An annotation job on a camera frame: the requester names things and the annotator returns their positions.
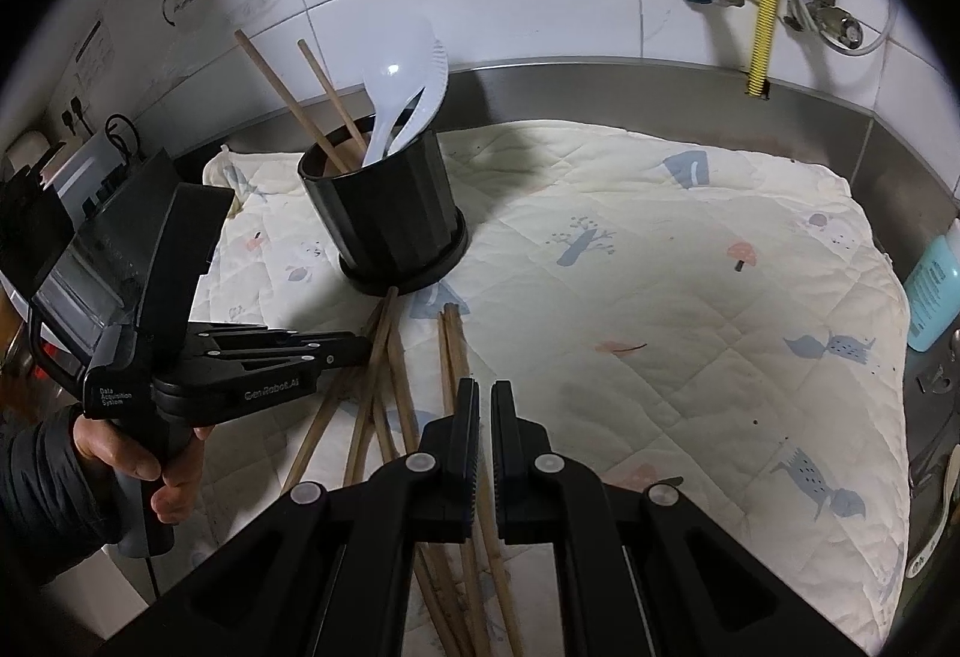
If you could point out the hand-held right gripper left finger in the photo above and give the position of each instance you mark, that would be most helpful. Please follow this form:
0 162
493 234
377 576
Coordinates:
472 462

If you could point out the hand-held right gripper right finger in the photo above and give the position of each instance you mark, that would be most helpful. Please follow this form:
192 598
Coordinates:
499 462

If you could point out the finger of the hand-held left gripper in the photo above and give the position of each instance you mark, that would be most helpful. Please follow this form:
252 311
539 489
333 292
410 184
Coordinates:
337 349
247 332

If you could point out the bunch of wooden chopsticks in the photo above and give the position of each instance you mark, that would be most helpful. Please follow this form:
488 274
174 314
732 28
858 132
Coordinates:
390 387

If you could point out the black utensil holder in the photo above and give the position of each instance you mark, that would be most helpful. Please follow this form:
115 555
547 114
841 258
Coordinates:
390 222

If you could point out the brown wooden chopstick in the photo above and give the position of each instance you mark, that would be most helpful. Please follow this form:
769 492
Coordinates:
330 91
285 94

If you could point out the white plastic spoon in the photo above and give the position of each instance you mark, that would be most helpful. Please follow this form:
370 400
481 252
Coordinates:
394 79

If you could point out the person's left forearm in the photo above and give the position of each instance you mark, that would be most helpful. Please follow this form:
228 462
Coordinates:
45 507

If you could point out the person's left hand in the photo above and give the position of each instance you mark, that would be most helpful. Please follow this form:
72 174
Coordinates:
180 469

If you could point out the black countertop appliance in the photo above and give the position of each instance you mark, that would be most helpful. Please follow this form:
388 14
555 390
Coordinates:
112 177

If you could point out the printed quilted mat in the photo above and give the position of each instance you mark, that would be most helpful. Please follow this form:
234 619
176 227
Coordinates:
637 297

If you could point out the white ladle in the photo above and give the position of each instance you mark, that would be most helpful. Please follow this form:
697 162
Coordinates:
937 514

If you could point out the blue soap bottle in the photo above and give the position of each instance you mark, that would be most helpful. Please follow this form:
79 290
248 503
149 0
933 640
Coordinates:
934 297

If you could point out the steel valve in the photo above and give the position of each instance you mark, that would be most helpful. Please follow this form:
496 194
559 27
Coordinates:
829 23

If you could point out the wall outlet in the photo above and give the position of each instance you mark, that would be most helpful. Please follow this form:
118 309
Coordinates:
76 115

